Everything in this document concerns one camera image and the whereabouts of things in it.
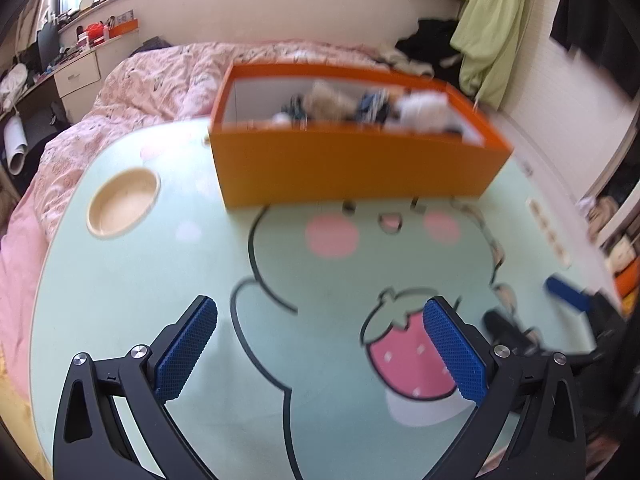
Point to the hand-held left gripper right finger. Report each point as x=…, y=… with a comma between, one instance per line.
x=455, y=355

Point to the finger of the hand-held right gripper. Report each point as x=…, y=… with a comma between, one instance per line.
x=567, y=295
x=507, y=332

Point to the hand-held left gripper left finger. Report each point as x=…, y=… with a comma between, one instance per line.
x=185, y=350

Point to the orange cardboard box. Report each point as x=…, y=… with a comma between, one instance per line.
x=350, y=170

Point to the white fur ball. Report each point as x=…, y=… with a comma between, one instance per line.
x=422, y=109

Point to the mint cartoon print desktop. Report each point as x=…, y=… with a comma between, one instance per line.
x=150, y=270

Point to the white rolled paper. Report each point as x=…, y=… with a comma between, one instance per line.
x=15, y=145

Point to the pink patterned bedding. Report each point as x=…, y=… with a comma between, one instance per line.
x=150, y=85

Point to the light green curtain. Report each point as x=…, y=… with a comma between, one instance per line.
x=485, y=35

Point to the tan plush toy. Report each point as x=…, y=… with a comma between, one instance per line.
x=325, y=100

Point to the black clothes pile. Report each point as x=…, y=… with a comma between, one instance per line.
x=425, y=42

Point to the brown side desk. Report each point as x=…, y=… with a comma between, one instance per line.
x=35, y=100

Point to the white drawer cabinet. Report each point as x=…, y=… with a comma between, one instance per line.
x=75, y=75

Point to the white clothes pile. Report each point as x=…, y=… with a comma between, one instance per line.
x=11, y=85

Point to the orange tray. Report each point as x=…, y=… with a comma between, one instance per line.
x=122, y=28

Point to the red container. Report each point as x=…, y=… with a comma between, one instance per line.
x=96, y=31

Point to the black monitor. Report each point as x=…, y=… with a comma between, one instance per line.
x=47, y=42

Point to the round white mirror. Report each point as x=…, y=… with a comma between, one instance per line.
x=87, y=1

